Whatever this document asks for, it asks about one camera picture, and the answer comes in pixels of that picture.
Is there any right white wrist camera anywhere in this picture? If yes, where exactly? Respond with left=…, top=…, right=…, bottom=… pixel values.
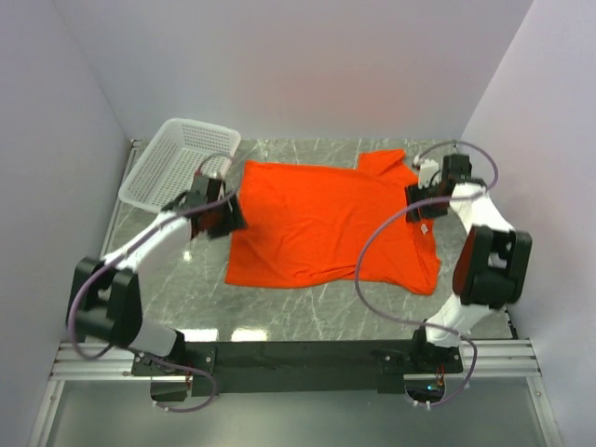
left=413, top=158, right=441, bottom=189

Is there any aluminium extrusion rail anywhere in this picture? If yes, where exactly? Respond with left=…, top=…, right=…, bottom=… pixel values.
left=27, top=137, right=560, bottom=447

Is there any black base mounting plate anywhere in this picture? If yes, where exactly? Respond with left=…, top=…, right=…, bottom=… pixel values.
left=130, top=339, right=465, bottom=397

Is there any white perforated plastic basket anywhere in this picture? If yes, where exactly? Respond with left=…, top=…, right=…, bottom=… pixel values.
left=118, top=118, right=241, bottom=214

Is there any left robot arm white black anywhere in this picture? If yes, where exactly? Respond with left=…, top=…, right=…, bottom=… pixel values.
left=66, top=174, right=247, bottom=374

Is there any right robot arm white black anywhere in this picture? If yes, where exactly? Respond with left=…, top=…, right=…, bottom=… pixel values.
left=405, top=155, right=533, bottom=372

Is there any orange t shirt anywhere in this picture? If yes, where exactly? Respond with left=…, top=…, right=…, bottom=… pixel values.
left=225, top=149, right=440, bottom=295

